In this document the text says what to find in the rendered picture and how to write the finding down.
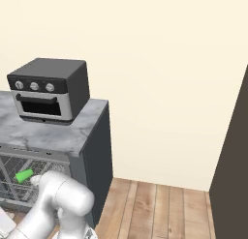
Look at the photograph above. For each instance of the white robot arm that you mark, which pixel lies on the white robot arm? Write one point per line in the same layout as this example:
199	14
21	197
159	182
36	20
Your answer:
68	197

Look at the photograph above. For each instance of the dark grey counter cabinet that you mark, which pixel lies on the dark grey counter cabinet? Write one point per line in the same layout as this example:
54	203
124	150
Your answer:
98	159

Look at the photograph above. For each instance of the toaster oven glass door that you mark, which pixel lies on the toaster oven glass door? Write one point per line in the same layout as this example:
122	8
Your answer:
40	108

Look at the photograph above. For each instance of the grey dishwasher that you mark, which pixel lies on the grey dishwasher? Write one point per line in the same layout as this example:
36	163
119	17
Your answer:
38	152

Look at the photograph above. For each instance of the green cup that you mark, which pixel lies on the green cup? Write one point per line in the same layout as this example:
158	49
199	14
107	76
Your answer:
24	175

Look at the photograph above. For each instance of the white dishwasher door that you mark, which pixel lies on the white dishwasher door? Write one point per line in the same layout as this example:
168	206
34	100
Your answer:
6	222

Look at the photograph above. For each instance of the black and silver toaster oven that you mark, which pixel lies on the black and silver toaster oven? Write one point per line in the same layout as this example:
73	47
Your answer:
58	72

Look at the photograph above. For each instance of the silver toaster oven knob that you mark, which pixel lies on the silver toaster oven knob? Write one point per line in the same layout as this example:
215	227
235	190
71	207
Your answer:
19	85
49	87
34	86

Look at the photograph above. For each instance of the dark brown tall cabinet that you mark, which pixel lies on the dark brown tall cabinet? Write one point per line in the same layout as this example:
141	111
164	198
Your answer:
232	172

